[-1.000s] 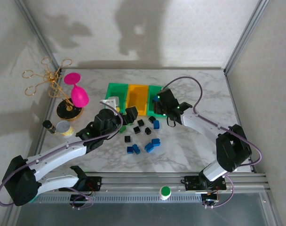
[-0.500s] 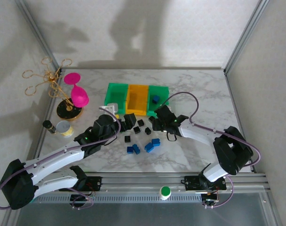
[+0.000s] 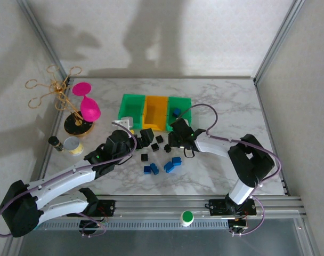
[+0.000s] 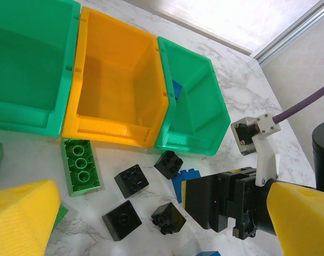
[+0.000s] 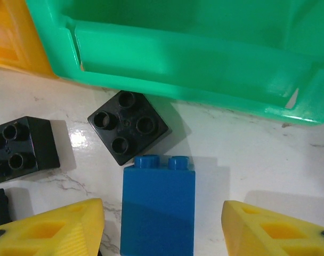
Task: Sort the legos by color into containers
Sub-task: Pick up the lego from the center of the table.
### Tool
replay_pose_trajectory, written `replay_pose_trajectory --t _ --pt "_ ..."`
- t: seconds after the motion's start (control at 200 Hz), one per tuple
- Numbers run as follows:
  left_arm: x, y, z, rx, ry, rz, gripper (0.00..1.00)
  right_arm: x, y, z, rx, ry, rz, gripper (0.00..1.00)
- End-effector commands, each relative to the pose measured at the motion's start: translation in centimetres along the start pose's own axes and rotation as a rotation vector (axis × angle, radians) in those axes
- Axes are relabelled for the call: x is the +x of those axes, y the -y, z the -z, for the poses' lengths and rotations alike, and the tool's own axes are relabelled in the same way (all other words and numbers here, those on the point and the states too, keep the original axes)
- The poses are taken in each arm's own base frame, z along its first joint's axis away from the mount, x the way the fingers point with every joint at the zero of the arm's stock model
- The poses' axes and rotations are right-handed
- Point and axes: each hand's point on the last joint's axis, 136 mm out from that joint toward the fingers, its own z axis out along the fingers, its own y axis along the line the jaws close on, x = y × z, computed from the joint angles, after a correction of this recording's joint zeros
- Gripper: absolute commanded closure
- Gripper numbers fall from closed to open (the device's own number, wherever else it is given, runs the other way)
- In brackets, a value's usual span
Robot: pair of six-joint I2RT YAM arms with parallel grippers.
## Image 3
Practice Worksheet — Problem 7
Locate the aluminium frame post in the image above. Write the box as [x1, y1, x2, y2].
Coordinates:
[17, 0, 71, 82]
[253, 0, 305, 83]

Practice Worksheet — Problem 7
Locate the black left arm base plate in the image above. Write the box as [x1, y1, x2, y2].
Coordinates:
[94, 199, 116, 218]

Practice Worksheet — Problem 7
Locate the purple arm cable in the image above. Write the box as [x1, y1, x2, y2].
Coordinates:
[0, 127, 138, 238]
[175, 103, 282, 187]

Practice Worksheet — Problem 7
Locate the large green plastic bin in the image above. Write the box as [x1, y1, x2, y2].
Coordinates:
[118, 93, 147, 131]

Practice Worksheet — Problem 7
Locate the white yellow jar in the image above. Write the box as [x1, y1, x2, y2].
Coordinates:
[63, 136, 85, 157]

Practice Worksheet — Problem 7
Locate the aluminium front rail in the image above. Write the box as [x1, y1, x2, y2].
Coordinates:
[17, 196, 308, 230]

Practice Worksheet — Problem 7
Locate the small black bottle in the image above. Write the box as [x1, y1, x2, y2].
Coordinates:
[48, 135, 64, 153]

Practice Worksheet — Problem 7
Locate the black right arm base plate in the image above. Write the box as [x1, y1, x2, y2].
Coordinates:
[208, 198, 257, 217]

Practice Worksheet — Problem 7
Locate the narrow green plastic bin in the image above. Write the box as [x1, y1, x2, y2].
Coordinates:
[166, 96, 192, 133]

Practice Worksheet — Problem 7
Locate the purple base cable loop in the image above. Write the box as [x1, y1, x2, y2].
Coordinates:
[80, 213, 107, 238]
[231, 197, 265, 237]

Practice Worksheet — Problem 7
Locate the white bottle green cap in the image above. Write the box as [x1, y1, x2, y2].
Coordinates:
[180, 210, 195, 227]

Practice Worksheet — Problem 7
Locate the gold wire glass rack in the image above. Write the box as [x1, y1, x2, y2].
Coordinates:
[25, 65, 96, 138]

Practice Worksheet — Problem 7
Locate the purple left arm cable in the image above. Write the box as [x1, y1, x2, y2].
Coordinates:
[0, 127, 138, 238]

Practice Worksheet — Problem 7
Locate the pink wine glass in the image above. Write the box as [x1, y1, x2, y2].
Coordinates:
[72, 82, 101, 123]

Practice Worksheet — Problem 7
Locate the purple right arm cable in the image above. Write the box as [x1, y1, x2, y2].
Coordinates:
[175, 103, 282, 187]

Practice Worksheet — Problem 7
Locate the yellow plastic bin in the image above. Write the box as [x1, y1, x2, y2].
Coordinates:
[142, 95, 170, 133]

